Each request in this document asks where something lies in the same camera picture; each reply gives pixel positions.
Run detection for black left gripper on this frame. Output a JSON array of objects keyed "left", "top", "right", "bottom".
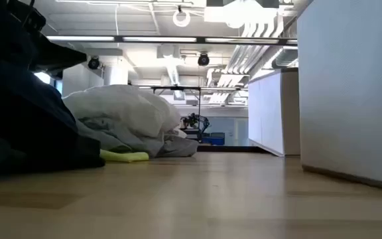
[{"left": 0, "top": 19, "right": 89, "bottom": 79}]

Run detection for navy Puma shirt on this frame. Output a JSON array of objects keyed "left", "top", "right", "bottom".
[{"left": 0, "top": 61, "right": 81, "bottom": 147}]

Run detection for white garment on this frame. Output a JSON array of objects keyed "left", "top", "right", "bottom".
[{"left": 61, "top": 84, "right": 182, "bottom": 139}]

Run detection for black garment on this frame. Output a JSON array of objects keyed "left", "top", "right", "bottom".
[{"left": 0, "top": 131, "right": 106, "bottom": 175}]

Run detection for yellow garment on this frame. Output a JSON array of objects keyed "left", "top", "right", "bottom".
[{"left": 99, "top": 148, "right": 151, "bottom": 163}]

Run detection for light grey garment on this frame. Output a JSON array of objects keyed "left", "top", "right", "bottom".
[{"left": 74, "top": 116, "right": 200, "bottom": 159}]

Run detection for black round ceiling spotlight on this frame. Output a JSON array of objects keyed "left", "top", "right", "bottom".
[
  {"left": 197, "top": 52, "right": 211, "bottom": 67},
  {"left": 87, "top": 56, "right": 101, "bottom": 70}
]

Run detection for black beam with light strips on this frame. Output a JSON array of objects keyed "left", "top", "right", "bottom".
[{"left": 44, "top": 35, "right": 298, "bottom": 46}]

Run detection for blue box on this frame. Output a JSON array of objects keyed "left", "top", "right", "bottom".
[{"left": 201, "top": 131, "right": 226, "bottom": 146}]

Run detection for white ceiling pipes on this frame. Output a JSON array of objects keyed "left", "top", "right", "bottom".
[{"left": 207, "top": 13, "right": 298, "bottom": 104}]

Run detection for bright ceiling lamp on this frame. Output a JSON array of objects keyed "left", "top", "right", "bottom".
[{"left": 204, "top": 0, "right": 280, "bottom": 29}]

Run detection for white coiled cable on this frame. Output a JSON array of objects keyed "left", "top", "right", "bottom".
[{"left": 172, "top": 5, "right": 192, "bottom": 29}]

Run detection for black background rig frame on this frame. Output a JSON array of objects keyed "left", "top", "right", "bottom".
[{"left": 151, "top": 85, "right": 248, "bottom": 143}]

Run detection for black aluminium table frame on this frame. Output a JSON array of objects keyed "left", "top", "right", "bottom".
[{"left": 196, "top": 145, "right": 273, "bottom": 154}]

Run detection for grey round ventilation duct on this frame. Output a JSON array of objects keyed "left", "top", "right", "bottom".
[{"left": 272, "top": 46, "right": 298, "bottom": 70}]

